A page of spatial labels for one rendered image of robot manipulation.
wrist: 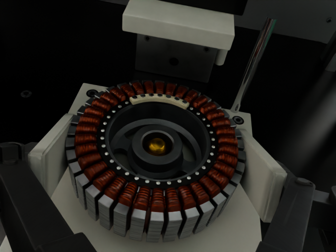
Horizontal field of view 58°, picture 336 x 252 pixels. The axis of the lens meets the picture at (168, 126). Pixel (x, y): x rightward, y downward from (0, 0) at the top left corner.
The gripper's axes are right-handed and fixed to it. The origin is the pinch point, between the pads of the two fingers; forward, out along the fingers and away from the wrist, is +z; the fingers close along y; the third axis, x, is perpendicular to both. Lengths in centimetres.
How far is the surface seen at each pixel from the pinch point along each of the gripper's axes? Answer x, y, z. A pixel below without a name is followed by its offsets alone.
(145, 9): 8.5, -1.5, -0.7
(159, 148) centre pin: 0.4, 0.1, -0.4
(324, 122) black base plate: 0.9, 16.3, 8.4
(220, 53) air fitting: 6.1, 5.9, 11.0
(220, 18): 8.5, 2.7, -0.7
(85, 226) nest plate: -4.1, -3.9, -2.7
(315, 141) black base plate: -0.4, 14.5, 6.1
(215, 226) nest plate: -3.8, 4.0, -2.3
